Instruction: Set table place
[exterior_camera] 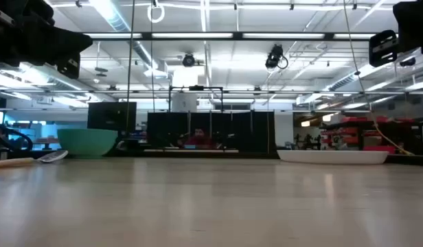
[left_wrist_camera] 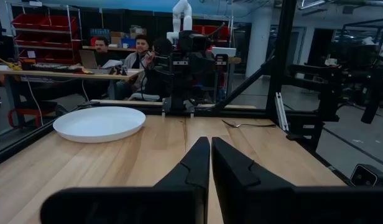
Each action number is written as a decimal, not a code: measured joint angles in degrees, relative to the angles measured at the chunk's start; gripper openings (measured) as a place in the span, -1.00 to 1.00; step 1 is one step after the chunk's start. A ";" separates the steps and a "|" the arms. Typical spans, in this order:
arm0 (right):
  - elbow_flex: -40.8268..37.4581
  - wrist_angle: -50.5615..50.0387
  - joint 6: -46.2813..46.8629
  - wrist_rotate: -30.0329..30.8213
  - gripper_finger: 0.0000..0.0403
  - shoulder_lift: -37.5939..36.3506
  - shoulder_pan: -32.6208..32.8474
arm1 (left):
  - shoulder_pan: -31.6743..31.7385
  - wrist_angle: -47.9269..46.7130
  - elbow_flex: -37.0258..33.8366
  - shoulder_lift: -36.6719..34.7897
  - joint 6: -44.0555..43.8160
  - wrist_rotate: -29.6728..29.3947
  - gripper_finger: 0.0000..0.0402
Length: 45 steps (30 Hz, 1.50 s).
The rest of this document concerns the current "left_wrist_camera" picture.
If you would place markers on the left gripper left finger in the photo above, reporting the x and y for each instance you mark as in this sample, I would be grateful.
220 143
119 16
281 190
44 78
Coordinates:
185 180

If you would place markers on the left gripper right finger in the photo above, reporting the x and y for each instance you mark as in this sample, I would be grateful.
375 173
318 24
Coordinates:
238 180

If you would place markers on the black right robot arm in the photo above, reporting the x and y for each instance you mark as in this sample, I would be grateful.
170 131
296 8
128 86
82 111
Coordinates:
179 93

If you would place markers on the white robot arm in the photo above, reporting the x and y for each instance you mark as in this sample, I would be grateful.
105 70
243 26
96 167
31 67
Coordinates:
186 18

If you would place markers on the white box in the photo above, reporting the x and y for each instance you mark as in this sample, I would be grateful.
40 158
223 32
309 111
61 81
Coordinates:
224 51

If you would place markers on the blue storage bin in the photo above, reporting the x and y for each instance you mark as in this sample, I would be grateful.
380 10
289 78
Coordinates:
128 43

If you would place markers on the cardboard box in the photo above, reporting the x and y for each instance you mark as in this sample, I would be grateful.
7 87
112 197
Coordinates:
117 39

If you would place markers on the white paper sheets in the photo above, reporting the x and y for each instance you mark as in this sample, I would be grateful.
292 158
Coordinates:
112 63

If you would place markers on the white round plate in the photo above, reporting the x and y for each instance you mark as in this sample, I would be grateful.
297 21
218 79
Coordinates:
98 124

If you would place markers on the grey laptop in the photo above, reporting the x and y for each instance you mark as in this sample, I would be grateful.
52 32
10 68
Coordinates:
87 59

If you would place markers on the metal shelf rack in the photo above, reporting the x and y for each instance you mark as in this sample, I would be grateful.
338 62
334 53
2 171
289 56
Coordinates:
74 31

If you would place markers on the red storage bin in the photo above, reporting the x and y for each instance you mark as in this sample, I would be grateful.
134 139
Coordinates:
59 23
30 39
61 42
26 21

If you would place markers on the wooden desk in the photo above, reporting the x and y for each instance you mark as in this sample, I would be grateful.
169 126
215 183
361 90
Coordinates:
54 74

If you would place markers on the red chair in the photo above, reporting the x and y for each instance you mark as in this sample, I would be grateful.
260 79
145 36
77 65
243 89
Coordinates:
26 111

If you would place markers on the yellow tool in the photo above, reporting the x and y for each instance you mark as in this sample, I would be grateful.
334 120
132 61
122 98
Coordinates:
9 64

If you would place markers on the white bar bracket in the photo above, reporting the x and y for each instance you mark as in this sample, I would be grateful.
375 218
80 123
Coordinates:
281 115

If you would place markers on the black aluminium table frame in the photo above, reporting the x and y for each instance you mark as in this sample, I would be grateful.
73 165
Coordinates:
280 62

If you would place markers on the small black camera box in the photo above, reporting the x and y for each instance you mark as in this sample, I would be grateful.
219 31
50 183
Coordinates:
364 175

